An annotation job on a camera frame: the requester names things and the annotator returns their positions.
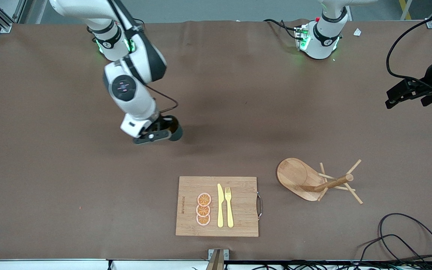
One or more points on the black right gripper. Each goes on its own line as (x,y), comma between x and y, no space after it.
(169,124)

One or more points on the dark teal cup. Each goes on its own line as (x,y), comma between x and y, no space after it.
(177,134)

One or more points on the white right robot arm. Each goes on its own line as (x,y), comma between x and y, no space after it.
(133,97)

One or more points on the wooden mug rack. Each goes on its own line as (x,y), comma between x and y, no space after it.
(294,176)

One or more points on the small white paper scrap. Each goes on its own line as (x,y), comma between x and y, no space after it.
(357,32)

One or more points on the toy orange slice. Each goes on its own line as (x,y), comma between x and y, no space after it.
(203,220)
(203,210)
(204,199)

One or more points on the brown table mat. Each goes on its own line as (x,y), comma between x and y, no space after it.
(88,195)

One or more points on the yellow plastic knife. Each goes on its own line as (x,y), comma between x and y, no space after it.
(220,210)

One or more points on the yellow plastic fork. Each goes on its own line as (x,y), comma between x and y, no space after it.
(230,213)

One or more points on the bamboo cutting board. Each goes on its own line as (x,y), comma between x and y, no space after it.
(240,210)

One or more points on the metal mount bracket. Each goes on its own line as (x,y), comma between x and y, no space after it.
(218,255)

